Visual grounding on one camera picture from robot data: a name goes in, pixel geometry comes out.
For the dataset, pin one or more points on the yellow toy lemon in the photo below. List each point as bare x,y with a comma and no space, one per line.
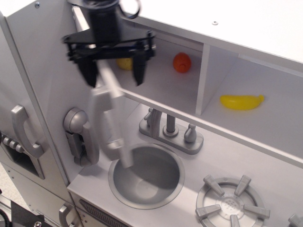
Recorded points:
125,63

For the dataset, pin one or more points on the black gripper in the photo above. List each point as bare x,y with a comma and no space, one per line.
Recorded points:
109,37

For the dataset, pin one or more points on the grey lower door handle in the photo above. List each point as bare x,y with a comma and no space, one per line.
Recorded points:
63,213

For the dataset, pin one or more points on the grey toy faucet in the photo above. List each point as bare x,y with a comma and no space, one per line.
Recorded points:
186,139

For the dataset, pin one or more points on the grey toy stove burner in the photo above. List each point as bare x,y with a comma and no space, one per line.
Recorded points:
229,202

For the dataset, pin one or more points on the black oven vent panel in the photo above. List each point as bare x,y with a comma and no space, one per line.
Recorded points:
100,215

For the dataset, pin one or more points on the yellow toy banana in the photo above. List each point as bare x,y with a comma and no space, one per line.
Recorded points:
243,102

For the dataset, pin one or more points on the grey toy wall phone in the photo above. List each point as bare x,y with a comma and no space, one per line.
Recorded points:
80,137

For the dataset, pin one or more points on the orange toy fruit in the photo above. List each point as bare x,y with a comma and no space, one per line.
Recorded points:
182,62

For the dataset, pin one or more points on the grey ice dispenser panel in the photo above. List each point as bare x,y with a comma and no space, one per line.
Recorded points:
19,156

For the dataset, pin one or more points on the round metal sink bowl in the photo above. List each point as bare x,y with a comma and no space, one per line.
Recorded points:
154,180

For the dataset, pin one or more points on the white toy kitchen cabinet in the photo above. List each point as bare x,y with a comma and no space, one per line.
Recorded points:
236,47

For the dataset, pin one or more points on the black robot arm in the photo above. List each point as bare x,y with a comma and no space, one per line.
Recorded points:
99,2

